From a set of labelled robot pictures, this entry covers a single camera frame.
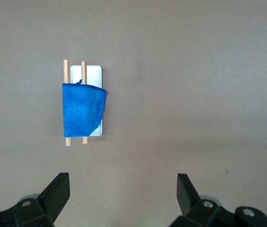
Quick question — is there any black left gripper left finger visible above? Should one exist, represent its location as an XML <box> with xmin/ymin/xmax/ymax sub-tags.
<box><xmin>0</xmin><ymin>173</ymin><xmax>70</xmax><ymax>227</ymax></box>

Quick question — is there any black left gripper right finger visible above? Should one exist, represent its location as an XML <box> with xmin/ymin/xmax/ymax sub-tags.
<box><xmin>168</xmin><ymin>174</ymin><xmax>267</xmax><ymax>227</ymax></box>

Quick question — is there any blue cloth towel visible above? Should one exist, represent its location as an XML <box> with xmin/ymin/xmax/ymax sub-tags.
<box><xmin>61</xmin><ymin>79</ymin><xmax>108</xmax><ymax>139</ymax></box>

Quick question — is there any wooden towel rack rod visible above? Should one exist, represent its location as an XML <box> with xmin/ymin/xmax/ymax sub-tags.
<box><xmin>81</xmin><ymin>61</ymin><xmax>88</xmax><ymax>144</ymax></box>
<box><xmin>63</xmin><ymin>60</ymin><xmax>72</xmax><ymax>147</ymax></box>

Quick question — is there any white towel rack base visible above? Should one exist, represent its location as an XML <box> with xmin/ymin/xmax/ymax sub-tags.
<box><xmin>69</xmin><ymin>65</ymin><xmax>104</xmax><ymax>138</ymax></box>

